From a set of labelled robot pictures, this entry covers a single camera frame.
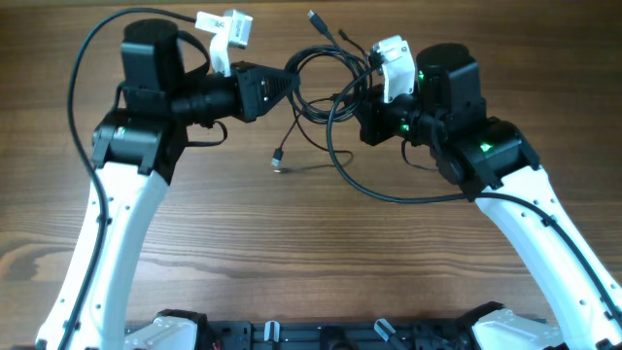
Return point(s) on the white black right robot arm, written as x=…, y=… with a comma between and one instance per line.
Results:
x=433, y=98

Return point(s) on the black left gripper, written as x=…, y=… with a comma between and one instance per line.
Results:
x=247, y=79

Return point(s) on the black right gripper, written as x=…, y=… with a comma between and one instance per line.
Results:
x=370, y=122

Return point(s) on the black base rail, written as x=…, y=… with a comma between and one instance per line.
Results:
x=425, y=334

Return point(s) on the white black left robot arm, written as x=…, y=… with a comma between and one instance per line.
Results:
x=135, y=151

